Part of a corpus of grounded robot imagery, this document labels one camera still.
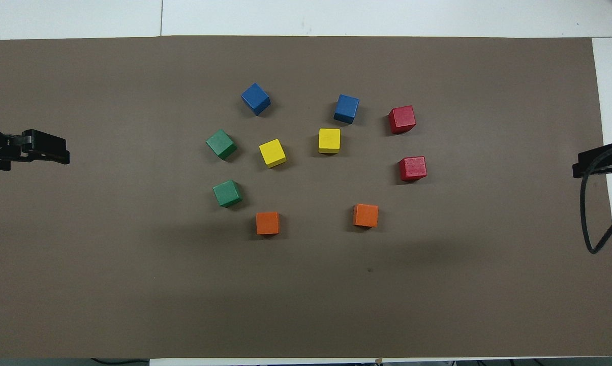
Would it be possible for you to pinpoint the red wooden cube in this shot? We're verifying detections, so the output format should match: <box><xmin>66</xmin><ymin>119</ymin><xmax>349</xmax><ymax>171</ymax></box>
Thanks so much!
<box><xmin>399</xmin><ymin>156</ymin><xmax>428</xmax><ymax>182</ymax></box>
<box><xmin>388</xmin><ymin>105</ymin><xmax>417</xmax><ymax>135</ymax></box>

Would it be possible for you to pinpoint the green wooden cube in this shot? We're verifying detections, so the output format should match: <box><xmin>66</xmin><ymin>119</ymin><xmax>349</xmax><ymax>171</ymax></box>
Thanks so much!
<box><xmin>212</xmin><ymin>180</ymin><xmax>243</xmax><ymax>208</ymax></box>
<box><xmin>205</xmin><ymin>129</ymin><xmax>238</xmax><ymax>161</ymax></box>

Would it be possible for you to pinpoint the blue wooden cube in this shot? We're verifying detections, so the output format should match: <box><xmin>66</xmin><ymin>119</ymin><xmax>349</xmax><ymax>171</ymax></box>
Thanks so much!
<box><xmin>241</xmin><ymin>83</ymin><xmax>271</xmax><ymax>116</ymax></box>
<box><xmin>333</xmin><ymin>94</ymin><xmax>360</xmax><ymax>125</ymax></box>

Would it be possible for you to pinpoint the orange wooden cube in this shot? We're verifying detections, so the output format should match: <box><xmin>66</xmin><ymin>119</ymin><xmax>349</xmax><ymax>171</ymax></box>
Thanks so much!
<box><xmin>256</xmin><ymin>211</ymin><xmax>281</xmax><ymax>236</ymax></box>
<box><xmin>352</xmin><ymin>203</ymin><xmax>380</xmax><ymax>228</ymax></box>

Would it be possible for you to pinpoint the yellow wooden cube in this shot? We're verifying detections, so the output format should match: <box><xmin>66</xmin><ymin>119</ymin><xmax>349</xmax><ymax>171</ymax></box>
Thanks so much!
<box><xmin>318</xmin><ymin>128</ymin><xmax>342</xmax><ymax>155</ymax></box>
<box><xmin>259</xmin><ymin>139</ymin><xmax>288</xmax><ymax>168</ymax></box>

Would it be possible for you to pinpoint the brown table mat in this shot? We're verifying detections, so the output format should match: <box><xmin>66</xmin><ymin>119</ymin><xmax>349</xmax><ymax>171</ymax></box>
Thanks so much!
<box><xmin>0</xmin><ymin>36</ymin><xmax>612</xmax><ymax>359</ymax></box>

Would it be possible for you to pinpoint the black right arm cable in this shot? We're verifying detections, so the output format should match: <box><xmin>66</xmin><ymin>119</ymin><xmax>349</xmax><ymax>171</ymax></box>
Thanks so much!
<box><xmin>580</xmin><ymin>142</ymin><xmax>612</xmax><ymax>254</ymax></box>

